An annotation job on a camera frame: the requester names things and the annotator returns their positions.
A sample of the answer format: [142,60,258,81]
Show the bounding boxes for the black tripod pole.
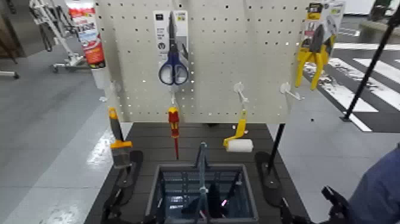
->
[340,6,400,123]

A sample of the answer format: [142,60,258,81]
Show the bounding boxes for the white wheeled metal stand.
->
[29,0,90,74]

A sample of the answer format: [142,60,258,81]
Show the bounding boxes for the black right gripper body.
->
[282,211,315,224]

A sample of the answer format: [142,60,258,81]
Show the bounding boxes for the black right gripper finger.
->
[279,197,295,217]

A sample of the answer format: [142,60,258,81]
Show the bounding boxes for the grey crate with blue handle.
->
[144,141,260,224]

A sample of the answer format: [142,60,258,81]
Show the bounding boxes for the white stand base bar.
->
[0,70,20,80]

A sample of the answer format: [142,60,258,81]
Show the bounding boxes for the red yellow screwdriver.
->
[167,107,182,160]

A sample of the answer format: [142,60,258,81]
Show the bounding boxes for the black pegboard post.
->
[267,123,286,175]

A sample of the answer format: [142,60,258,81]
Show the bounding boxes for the person wearing blue jeans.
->
[348,143,400,224]

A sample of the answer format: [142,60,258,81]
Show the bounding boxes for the yellow pliers on card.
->
[294,0,346,91]

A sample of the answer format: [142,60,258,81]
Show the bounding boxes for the blue scissors on card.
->
[153,9,190,87]

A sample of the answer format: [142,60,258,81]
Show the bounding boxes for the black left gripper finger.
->
[109,186,126,209]

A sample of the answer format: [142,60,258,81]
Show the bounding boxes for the black pegboard foot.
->
[107,150,145,203]
[254,151,286,208]

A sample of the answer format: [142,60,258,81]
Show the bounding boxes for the yellow handled white paint roller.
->
[223,109,254,154]

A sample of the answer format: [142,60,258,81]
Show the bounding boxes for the beige perforated pegboard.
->
[93,0,313,125]

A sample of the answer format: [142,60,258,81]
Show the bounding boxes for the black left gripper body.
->
[100,201,126,224]

